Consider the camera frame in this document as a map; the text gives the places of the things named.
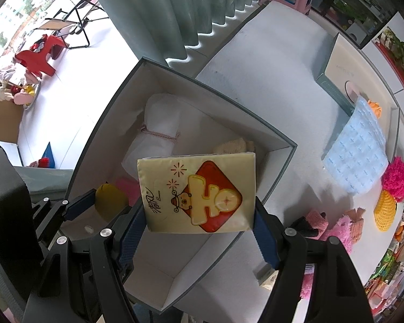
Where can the magenta fluffy cloth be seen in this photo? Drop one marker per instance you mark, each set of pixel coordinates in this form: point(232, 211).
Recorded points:
point(395, 176)

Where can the blue triangular item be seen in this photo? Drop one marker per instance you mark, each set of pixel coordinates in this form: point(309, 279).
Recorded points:
point(49, 156)

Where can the grey-green curtain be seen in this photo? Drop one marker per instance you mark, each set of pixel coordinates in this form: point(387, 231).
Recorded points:
point(175, 6)

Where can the pink round item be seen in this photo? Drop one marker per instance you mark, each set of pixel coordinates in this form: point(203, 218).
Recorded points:
point(351, 91)

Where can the pink and black sock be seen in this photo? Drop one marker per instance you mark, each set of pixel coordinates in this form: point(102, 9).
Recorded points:
point(309, 223)

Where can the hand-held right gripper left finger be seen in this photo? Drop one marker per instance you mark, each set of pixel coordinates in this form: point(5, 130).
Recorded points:
point(131, 239)

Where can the light blue towel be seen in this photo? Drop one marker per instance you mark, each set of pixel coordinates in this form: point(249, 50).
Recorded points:
point(357, 154)

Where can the yellow foam fruit net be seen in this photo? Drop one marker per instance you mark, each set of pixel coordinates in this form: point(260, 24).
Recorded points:
point(384, 213)

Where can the yellow tissue packet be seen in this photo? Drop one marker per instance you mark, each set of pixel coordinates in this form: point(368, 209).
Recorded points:
point(195, 191)
point(267, 279)

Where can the black folding chair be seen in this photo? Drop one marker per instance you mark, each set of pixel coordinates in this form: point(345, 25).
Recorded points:
point(74, 22)

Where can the plate of plush toys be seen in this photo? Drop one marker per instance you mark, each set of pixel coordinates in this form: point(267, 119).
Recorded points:
point(18, 92)

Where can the flat teal-edged box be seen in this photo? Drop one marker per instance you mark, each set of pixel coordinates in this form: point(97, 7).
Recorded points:
point(343, 67)

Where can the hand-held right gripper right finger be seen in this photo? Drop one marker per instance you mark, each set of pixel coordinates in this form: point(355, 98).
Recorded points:
point(264, 239)

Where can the cardboard box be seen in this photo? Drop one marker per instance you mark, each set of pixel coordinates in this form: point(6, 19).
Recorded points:
point(1, 117)

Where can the yellow soft toy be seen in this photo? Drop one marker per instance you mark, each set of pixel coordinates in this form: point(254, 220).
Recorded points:
point(109, 198)

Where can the white towel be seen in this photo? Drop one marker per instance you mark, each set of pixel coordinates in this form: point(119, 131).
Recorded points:
point(161, 117)

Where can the grey storage box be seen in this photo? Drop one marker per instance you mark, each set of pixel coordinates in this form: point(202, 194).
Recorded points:
point(161, 282)

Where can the small pink sponge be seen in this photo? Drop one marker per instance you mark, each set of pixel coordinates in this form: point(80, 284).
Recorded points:
point(129, 188)

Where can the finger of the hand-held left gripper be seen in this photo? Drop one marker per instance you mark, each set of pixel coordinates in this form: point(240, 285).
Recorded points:
point(80, 205)

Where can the peach knitted sock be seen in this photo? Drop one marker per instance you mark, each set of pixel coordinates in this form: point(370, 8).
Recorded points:
point(355, 223)

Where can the orange knitted item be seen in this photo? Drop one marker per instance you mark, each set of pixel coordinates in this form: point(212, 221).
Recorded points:
point(374, 107)

